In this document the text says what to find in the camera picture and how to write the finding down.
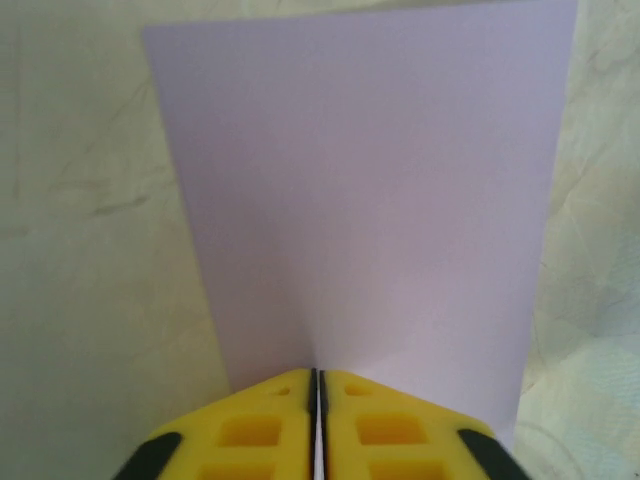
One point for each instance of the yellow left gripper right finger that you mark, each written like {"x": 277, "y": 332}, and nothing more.
{"x": 400, "y": 435}

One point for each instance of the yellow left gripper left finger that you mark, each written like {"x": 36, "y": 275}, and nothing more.
{"x": 250, "y": 435}

